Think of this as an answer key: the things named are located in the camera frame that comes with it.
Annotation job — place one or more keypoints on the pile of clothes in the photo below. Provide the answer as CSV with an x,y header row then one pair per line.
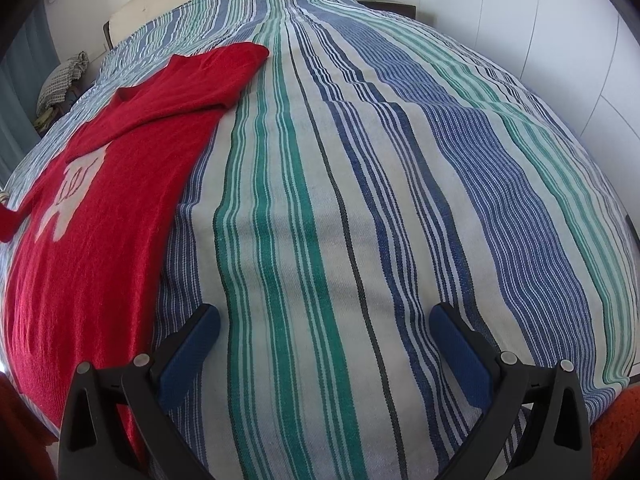
x,y
62,80

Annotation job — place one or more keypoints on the white wardrobe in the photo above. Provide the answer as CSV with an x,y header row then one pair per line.
x,y
525,60

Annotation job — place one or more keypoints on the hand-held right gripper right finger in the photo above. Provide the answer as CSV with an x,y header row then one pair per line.
x,y
465,355

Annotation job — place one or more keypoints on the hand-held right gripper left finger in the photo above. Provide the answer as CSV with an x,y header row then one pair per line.
x,y
190,350

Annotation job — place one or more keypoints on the blue curtain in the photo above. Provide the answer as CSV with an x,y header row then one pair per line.
x,y
20,85

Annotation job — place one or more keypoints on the striped bedspread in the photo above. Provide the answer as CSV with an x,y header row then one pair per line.
x,y
350,210

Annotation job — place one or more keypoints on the orange rug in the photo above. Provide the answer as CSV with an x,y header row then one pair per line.
x,y
615,435

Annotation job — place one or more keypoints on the dark nightstand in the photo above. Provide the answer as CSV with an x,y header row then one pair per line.
x,y
395,9

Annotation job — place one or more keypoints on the red sweater with white figure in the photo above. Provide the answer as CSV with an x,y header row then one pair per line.
x,y
100,260

